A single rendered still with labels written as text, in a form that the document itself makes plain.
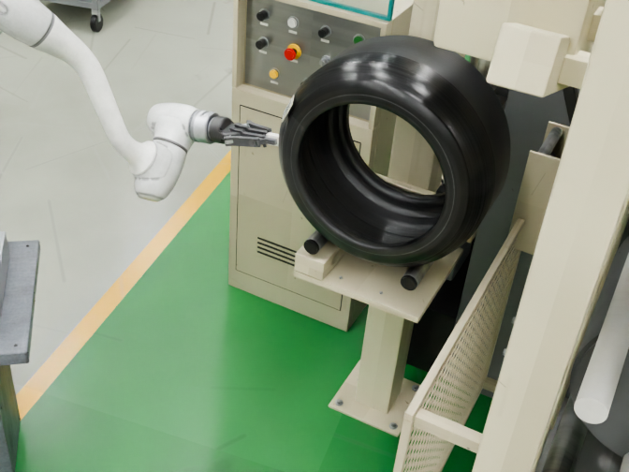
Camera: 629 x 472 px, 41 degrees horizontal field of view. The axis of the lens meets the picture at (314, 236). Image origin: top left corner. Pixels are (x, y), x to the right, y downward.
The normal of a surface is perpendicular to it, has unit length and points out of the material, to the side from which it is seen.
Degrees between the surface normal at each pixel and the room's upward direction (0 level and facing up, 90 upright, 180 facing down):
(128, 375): 0
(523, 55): 72
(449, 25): 90
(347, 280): 0
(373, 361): 90
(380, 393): 90
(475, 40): 90
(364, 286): 0
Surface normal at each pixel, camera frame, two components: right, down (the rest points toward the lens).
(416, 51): 0.15, -0.78
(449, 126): 0.17, 0.04
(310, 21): -0.46, 0.49
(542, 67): -0.41, 0.22
